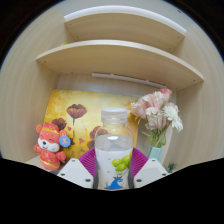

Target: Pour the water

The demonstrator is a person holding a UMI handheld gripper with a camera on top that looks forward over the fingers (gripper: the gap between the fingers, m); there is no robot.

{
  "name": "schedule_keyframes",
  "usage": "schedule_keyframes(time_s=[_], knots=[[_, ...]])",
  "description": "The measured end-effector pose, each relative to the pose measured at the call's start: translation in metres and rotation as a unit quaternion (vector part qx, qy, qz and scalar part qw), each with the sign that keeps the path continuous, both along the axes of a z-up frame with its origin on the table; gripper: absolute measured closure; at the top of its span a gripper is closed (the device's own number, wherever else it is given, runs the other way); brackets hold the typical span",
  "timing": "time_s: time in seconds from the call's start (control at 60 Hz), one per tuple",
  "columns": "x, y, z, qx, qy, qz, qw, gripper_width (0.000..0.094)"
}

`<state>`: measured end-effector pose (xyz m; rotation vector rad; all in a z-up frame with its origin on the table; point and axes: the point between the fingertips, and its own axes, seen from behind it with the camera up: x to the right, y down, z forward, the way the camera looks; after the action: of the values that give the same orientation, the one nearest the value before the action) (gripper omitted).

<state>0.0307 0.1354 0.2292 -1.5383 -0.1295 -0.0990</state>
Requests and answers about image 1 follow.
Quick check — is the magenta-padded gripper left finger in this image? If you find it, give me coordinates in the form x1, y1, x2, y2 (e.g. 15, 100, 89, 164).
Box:
57, 147, 100, 190

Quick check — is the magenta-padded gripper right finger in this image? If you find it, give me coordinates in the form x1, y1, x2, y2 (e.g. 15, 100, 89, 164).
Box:
128, 147, 170, 190

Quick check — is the clear plastic drink bottle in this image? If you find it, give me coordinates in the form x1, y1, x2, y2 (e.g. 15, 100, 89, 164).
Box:
94, 107, 135, 191

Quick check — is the teal faceted vase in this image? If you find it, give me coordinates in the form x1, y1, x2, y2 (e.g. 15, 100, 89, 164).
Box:
145, 143, 165, 165

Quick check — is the red plush mouse toy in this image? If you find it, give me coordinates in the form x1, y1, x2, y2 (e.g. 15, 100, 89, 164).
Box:
33, 121, 72, 172

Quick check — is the pink and white flower bouquet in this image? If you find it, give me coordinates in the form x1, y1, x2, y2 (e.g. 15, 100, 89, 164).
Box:
130, 87, 184, 149

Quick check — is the yellow poppy flower painting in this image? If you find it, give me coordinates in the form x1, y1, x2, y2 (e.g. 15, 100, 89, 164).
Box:
43, 88, 142, 162

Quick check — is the light wood shelf unit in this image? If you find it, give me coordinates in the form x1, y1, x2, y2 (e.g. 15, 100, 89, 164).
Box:
35, 4, 205, 92

